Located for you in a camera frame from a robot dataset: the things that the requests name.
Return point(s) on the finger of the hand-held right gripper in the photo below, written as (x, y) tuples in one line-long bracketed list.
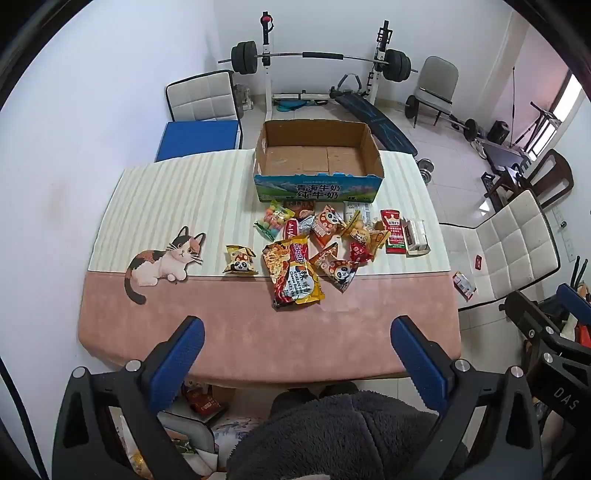
[(531, 318), (575, 300)]

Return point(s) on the white barbell rack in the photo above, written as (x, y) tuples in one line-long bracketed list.
[(267, 78)]

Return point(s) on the blue folded mat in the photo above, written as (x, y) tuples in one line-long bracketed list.
[(198, 138)]

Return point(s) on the black plate barbell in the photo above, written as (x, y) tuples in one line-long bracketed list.
[(318, 56)]

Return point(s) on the red green label snack packet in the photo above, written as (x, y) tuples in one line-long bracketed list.
[(393, 233)]

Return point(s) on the yellow puff snack bag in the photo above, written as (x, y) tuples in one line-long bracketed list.
[(369, 237)]

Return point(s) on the orange panda face snack packet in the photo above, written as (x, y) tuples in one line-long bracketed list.
[(328, 224)]

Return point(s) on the triangular orange panda snack packet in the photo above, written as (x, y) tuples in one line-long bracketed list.
[(336, 268)]

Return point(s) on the chrome dumbbell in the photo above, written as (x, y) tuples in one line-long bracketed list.
[(425, 168)]

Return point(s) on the small red wrapper packet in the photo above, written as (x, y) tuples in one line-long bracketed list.
[(360, 254)]

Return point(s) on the white sneakers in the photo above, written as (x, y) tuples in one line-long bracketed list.
[(479, 148)]

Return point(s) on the white quilted chair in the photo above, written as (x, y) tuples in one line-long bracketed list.
[(512, 249)]

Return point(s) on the small red item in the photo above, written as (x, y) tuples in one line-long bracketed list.
[(478, 262)]

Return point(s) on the person's grey fleece clothing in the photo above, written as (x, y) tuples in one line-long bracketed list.
[(346, 438)]

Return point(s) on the cardboard box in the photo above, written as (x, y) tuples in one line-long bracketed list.
[(318, 159)]

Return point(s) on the red sauce packet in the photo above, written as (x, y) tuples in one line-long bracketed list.
[(291, 230)]

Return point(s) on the window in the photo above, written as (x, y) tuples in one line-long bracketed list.
[(570, 106)]

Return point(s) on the dark wooden chair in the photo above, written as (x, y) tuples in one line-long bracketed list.
[(554, 173)]

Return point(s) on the black speaker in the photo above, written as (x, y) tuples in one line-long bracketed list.
[(497, 131)]

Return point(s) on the colourful candy bag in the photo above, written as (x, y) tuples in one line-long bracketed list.
[(273, 220)]

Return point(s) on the small yellow panda snack packet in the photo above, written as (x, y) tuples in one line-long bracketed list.
[(240, 261)]

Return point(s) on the white block biscuit packet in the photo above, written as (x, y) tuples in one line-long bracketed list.
[(417, 237)]

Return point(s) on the teal balance disc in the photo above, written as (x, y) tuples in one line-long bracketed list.
[(290, 105)]

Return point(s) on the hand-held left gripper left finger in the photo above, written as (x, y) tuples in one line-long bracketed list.
[(184, 350)]

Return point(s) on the short barbell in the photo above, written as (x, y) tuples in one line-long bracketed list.
[(470, 129)]

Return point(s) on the white printed snack packet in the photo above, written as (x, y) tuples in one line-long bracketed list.
[(358, 212)]

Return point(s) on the yellow red instant noodle packet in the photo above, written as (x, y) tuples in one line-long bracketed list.
[(293, 272)]

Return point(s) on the white padded chair black frame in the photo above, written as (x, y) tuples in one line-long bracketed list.
[(203, 99)]

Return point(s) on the red white snack packet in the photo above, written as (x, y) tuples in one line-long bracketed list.
[(464, 286), (307, 225)]

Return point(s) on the black folding rack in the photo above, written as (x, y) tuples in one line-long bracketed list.
[(540, 127)]

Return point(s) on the dark blue sit-up bench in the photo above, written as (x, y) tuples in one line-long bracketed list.
[(378, 122)]

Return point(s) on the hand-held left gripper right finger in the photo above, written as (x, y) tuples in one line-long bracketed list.
[(415, 360)]

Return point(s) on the white cloth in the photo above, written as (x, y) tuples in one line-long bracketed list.
[(569, 330)]

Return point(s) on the black treadmill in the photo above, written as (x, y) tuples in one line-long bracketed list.
[(503, 157)]

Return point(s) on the grey chair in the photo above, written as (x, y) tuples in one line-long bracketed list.
[(436, 81)]

